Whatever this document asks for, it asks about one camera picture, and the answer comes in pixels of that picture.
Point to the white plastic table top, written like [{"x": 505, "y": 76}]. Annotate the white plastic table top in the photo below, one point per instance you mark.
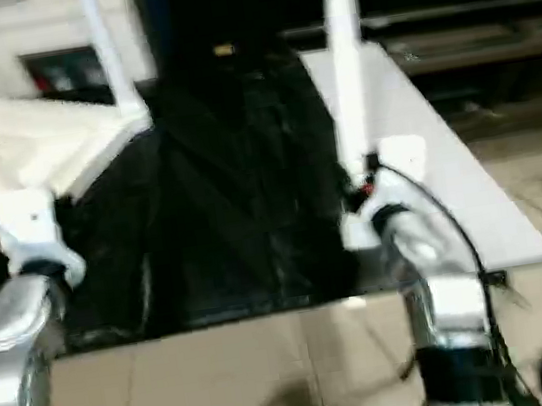
[{"x": 31, "y": 151}]

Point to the white plastic table leg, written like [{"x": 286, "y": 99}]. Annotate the white plastic table leg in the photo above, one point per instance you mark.
[
  {"x": 118, "y": 68},
  {"x": 347, "y": 61}
]

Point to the white flat board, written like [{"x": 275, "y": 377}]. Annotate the white flat board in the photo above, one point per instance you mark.
[{"x": 435, "y": 149}]

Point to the black work mat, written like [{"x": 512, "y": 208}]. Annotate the black work mat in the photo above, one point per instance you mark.
[{"x": 229, "y": 193}]

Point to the white cabinet with glass doors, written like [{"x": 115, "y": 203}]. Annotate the white cabinet with glass doors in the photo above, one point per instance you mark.
[{"x": 25, "y": 35}]

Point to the small yellow-brown block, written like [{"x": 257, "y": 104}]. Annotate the small yellow-brown block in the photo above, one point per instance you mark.
[{"x": 222, "y": 48}]

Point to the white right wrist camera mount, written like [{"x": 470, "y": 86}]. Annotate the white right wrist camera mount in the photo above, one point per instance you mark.
[{"x": 397, "y": 165}]

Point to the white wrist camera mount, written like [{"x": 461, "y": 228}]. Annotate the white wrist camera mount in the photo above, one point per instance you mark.
[
  {"x": 397, "y": 165},
  {"x": 35, "y": 231}
]

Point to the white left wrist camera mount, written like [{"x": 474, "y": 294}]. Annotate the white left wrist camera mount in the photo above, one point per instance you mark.
[{"x": 35, "y": 231}]

